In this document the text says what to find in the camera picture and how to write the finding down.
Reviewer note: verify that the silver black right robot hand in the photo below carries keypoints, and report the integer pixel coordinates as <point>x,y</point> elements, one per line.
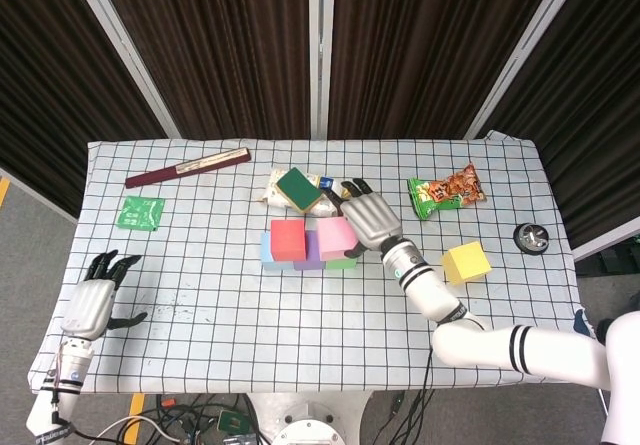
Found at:
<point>372,222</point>

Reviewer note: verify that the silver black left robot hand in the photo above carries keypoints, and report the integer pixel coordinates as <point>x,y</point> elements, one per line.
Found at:
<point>87,310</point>

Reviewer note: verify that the pink foam cube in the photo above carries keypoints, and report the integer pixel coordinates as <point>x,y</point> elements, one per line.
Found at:
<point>334,237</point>

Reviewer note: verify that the green foam cube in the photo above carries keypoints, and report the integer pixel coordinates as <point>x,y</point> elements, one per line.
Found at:
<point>342,264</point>

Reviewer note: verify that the red foam cube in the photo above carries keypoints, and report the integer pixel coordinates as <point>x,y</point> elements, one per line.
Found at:
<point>287,240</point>

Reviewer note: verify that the light blue foam cube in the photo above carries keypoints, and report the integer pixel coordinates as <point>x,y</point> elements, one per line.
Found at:
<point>266,255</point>

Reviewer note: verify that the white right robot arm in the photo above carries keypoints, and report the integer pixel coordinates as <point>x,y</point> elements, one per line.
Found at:
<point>500,350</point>

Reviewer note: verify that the purple foam cube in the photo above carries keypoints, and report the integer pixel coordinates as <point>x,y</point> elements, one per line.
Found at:
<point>311,257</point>

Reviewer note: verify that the green orange snack bag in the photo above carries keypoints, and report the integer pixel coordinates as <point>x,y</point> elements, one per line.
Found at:
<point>445,192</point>

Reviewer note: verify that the green yellow sponge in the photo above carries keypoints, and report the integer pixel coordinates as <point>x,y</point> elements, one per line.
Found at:
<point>298,187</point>

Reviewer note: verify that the yellow foam cube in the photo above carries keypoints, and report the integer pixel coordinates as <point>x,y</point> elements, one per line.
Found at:
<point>467,262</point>

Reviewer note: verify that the white snack packet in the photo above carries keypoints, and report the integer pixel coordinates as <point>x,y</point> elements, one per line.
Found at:
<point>270,192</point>

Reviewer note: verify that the green flat sachet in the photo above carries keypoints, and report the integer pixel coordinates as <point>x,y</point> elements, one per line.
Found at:
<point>139,213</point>

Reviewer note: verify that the dark red folded fan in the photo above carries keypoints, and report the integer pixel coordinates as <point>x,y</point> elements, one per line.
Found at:
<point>165,173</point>

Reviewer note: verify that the white black checked tablecloth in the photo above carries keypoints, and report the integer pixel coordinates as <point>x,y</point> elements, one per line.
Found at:
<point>250,340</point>

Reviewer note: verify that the green circuit board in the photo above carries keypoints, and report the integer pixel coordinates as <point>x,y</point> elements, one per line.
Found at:
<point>232,421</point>

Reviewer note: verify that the dark brown curtain panel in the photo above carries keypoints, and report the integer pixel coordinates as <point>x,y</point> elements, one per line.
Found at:
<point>40,90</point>
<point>225,40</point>
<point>410,40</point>
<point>600,90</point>

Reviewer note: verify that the dark blue tablecloth clip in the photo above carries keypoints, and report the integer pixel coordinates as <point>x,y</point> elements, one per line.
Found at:
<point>582,322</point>

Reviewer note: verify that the grey partition base rail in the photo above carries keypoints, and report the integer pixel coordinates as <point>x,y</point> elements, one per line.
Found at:
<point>605,244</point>
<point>35,195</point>

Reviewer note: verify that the grey partition frame post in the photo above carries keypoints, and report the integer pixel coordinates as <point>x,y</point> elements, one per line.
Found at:
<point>526,50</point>
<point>320,40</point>
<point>124,50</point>

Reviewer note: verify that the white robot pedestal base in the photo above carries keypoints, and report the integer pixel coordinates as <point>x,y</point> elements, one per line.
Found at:
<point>310,415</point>

